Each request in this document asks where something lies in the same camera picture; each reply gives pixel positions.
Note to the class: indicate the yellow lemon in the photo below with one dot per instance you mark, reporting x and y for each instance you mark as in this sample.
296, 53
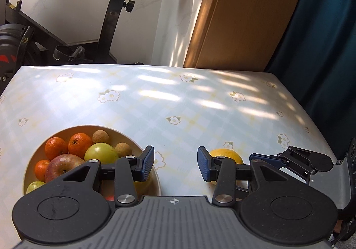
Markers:
230, 156

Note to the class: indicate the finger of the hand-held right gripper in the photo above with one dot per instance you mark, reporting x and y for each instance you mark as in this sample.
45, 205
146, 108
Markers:
243, 190
264, 159

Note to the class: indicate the red apple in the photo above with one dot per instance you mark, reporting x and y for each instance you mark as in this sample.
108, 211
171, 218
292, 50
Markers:
110, 197
64, 167

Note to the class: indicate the green apple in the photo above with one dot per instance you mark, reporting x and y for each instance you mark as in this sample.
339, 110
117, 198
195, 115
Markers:
34, 187
101, 153
144, 185

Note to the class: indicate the brown longan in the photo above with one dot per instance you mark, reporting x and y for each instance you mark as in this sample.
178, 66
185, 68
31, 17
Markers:
100, 137
123, 149

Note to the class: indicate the small orange mandarin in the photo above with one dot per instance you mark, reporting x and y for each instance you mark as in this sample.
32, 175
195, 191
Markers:
41, 169

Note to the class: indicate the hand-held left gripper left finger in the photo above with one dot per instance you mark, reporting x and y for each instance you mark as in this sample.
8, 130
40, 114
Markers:
147, 163

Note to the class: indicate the wooden door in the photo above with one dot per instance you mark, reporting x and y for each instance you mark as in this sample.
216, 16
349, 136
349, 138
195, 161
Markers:
244, 15

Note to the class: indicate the black exercise bike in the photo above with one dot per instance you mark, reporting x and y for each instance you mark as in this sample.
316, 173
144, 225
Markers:
110, 29

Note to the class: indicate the beige round plate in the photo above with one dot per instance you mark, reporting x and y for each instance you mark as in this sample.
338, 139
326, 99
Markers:
114, 135

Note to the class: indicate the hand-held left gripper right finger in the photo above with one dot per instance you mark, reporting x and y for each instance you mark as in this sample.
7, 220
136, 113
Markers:
203, 164

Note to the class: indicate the dark teal curtain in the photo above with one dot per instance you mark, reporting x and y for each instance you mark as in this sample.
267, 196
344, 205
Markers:
319, 57

